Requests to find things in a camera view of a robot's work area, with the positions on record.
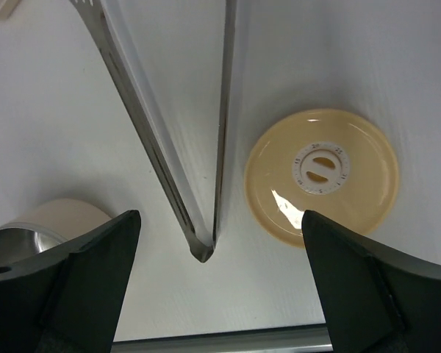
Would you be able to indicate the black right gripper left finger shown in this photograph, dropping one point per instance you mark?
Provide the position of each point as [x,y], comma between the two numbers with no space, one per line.
[69,298]

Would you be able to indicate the steel lunch box bowl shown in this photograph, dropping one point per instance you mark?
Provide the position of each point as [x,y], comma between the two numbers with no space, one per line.
[47,226]

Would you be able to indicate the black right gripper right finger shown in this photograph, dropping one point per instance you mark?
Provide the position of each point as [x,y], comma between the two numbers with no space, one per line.
[374,298]

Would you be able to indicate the metal tongs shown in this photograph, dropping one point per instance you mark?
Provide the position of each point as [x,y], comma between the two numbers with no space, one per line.
[171,63]

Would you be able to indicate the beige round lid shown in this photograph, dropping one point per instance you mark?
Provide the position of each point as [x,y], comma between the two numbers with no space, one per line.
[326,160]

